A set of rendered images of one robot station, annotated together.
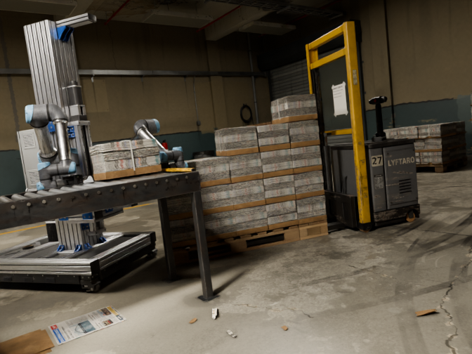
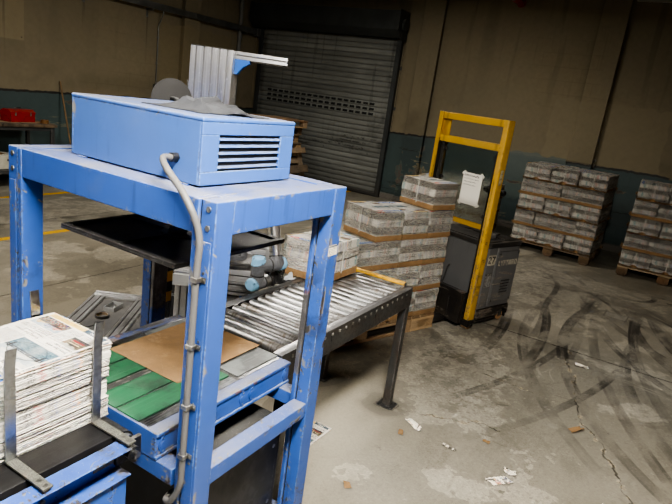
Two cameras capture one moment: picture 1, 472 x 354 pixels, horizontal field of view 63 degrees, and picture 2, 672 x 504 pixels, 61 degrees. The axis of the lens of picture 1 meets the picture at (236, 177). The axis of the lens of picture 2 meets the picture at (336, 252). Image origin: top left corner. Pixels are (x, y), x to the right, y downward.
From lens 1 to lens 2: 2.31 m
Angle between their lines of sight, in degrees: 26
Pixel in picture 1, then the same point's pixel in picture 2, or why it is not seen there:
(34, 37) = (206, 65)
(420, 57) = (470, 89)
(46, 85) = not seen: hidden behind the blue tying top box
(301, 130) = (439, 220)
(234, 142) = (383, 227)
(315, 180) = (436, 273)
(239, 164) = (381, 251)
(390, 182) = (495, 281)
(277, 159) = (413, 248)
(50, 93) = not seen: hidden behind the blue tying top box
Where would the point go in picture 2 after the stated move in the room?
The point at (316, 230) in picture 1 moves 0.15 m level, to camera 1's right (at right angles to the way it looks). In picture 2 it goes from (424, 322) to (438, 321)
